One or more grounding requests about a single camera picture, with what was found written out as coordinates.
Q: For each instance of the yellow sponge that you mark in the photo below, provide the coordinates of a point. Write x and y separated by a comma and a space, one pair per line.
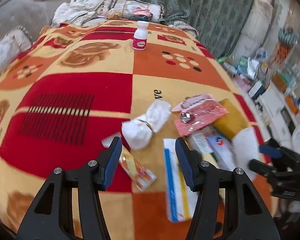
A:
232, 122

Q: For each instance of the patterned fleece blanket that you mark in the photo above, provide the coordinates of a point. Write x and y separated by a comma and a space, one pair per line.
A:
76, 86

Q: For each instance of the white medicine box red logo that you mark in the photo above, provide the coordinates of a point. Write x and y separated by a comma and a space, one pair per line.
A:
222, 150

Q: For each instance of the grey tufted headboard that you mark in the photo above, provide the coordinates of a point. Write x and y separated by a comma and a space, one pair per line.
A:
33, 15

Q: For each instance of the white low cabinet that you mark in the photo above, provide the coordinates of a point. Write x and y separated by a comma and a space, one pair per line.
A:
279, 122

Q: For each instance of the white bottle pink label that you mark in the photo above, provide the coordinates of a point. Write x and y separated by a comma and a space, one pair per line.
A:
140, 36

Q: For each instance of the white pillow with clothes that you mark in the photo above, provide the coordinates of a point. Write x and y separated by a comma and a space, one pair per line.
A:
129, 9

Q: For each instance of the orange snack wrapper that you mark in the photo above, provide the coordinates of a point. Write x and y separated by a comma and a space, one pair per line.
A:
142, 177

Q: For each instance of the striped bolster pillow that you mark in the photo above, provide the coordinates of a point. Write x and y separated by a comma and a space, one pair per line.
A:
12, 44

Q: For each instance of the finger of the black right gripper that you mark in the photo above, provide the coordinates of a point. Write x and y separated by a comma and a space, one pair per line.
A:
265, 170
273, 150

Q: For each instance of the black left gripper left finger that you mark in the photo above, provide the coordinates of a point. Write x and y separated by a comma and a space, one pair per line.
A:
50, 214

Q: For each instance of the white tissue wad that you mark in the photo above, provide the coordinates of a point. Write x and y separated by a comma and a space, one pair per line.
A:
138, 131

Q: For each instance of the white blue yellow box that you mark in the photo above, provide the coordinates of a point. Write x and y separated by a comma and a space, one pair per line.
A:
180, 200

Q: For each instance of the white tissue pack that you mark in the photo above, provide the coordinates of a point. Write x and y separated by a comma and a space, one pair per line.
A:
245, 148

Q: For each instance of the pink plastic packet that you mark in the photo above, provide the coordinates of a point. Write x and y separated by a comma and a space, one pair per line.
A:
197, 112

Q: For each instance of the beige embroidered pillow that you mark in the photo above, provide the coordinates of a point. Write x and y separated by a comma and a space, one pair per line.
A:
79, 12

